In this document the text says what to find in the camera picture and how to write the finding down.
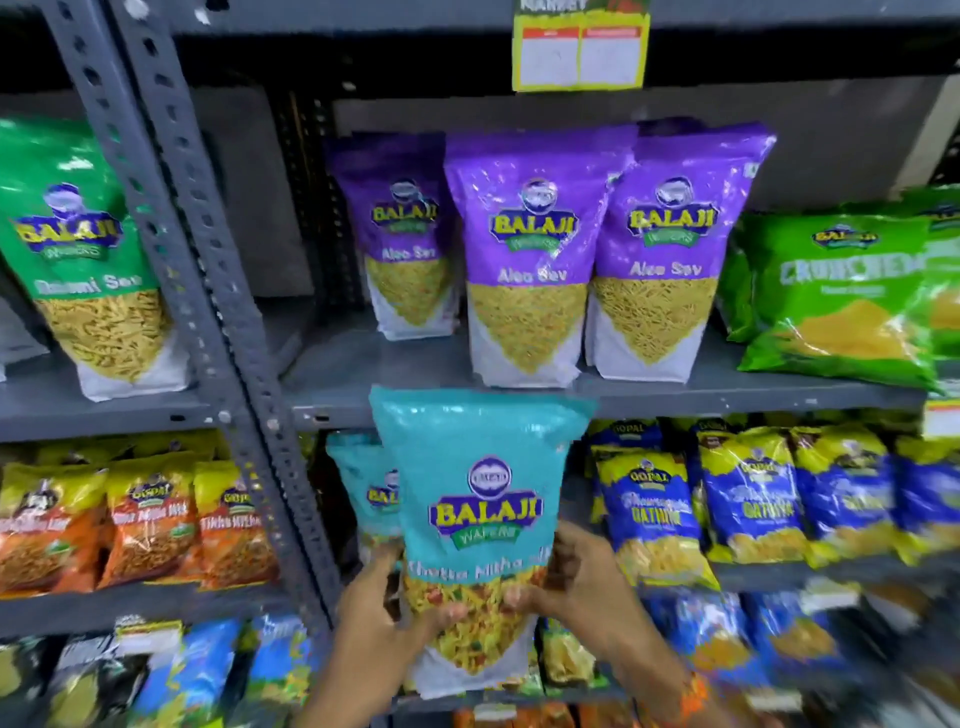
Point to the person's right hand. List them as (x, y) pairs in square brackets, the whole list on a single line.
[(600, 600)]

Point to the person's left hand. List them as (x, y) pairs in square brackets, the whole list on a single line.
[(371, 630)]

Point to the person's left thumb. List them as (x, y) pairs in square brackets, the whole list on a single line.
[(439, 621)]

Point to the person's right thumb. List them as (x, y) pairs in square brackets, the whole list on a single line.
[(532, 598)]

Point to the teal snack packet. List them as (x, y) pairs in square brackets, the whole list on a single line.
[(360, 480), (480, 450)]

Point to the person's left forearm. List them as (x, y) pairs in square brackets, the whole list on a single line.
[(349, 701)]

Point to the person's right forearm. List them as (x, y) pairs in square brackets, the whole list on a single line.
[(675, 690)]

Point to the small green yellow packet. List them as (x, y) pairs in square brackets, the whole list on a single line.
[(566, 656)]

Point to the row of small blue packets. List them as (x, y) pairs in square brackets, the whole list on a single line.
[(712, 630)]

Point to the orange wrist band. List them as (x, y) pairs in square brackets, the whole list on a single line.
[(694, 697)]

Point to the orange yellow snack packet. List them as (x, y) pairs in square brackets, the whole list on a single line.
[(150, 517), (45, 532), (236, 525)]

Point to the row of blue yellow packets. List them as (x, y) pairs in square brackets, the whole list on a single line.
[(750, 495)]

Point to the grey metal shelving rack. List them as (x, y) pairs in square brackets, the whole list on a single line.
[(225, 330), (675, 394)]

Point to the row of dark mixed packets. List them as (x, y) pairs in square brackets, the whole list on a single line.
[(187, 675)]

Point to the white shelf price tag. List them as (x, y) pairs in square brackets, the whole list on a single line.
[(943, 418), (829, 597), (148, 636)]

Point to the purple snack packet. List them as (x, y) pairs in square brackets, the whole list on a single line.
[(529, 247), (401, 225), (667, 255)]

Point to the green pillow snack packet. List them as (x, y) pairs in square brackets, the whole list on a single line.
[(840, 300), (941, 262), (735, 292)]

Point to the green white snack packet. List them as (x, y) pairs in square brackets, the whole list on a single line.
[(82, 270)]

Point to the yellow shelf label card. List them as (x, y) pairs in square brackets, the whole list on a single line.
[(581, 49)]

